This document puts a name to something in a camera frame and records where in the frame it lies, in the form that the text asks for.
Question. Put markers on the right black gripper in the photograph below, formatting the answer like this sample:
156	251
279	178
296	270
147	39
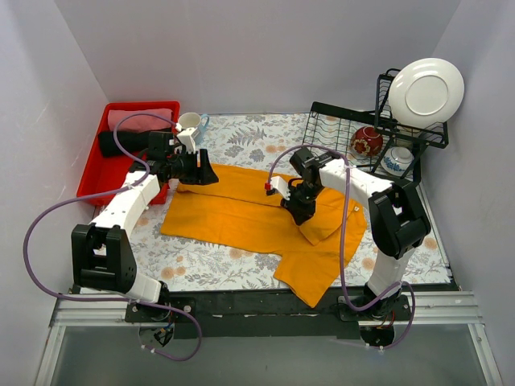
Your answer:
300	203

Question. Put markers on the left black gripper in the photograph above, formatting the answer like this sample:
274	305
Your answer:
199	167

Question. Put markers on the orange t shirt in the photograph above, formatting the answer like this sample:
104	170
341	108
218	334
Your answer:
236	212

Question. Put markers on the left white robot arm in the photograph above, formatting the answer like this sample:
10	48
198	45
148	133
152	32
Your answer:
102	257

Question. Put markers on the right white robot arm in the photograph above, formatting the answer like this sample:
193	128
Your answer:
398	220

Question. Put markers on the light blue mug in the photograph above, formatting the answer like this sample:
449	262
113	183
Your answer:
194	120

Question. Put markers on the black rolled t shirt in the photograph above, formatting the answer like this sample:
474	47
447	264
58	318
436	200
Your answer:
131	141

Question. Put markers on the pink rolled t shirt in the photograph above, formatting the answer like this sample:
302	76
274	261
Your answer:
144	121

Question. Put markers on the red floral bowl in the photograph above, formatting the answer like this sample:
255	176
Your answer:
366	141

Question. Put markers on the red plastic bin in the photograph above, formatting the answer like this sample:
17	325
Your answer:
108	173

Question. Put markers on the white blue floral bowl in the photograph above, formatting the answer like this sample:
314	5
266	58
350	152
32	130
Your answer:
396	160

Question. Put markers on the white plate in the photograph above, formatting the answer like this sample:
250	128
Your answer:
426	92

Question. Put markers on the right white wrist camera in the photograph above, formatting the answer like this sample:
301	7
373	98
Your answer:
278	185

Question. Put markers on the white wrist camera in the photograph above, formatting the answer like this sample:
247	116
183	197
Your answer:
187	137
278	185

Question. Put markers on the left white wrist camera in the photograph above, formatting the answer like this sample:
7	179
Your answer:
187	137

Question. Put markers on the black wire dish rack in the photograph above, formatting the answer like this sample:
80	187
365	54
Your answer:
332	127

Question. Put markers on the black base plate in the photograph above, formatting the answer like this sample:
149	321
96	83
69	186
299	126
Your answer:
270	313

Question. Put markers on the aluminium rail frame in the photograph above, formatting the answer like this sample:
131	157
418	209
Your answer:
437	338

